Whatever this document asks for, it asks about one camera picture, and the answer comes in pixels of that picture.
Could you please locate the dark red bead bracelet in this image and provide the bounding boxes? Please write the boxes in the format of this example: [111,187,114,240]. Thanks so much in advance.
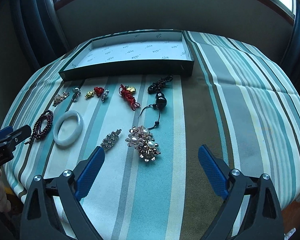
[24,109,54,145]

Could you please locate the white jade bangle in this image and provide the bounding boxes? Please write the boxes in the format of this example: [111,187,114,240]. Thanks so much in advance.
[53,111,83,147]

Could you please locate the silver pearl ring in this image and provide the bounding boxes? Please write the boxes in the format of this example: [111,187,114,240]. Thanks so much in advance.
[71,87,81,103]

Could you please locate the silver rhinestone brooch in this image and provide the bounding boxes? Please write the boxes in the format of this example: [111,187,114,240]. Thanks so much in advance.
[100,129,122,152]

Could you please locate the red knot gold charm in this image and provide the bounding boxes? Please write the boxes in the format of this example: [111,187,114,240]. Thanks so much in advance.
[119,84,140,111]

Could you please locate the pearl rhinestone flower brooch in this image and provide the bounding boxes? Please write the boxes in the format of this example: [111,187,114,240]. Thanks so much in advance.
[125,126,161,163]

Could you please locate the person's left hand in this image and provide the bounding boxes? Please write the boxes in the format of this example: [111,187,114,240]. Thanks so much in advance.
[0,168,11,212]

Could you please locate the small rose gold brooch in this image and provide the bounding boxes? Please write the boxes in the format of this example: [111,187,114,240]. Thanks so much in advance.
[52,92,70,107]

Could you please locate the red knot gold silver charms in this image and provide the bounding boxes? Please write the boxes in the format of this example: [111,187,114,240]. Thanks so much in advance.
[85,87,109,102]

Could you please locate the striped teal bed cover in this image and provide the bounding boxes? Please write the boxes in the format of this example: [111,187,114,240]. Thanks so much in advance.
[3,31,300,239]

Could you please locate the dark blue curtain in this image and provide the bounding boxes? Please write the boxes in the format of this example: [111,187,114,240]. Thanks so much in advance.
[10,0,68,72]

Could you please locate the dark green shallow box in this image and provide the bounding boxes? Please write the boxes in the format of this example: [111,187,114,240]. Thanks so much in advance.
[59,29,194,81]

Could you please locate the black gourd pendant cord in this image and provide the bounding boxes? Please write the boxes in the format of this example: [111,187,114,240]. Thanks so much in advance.
[138,75,174,131]

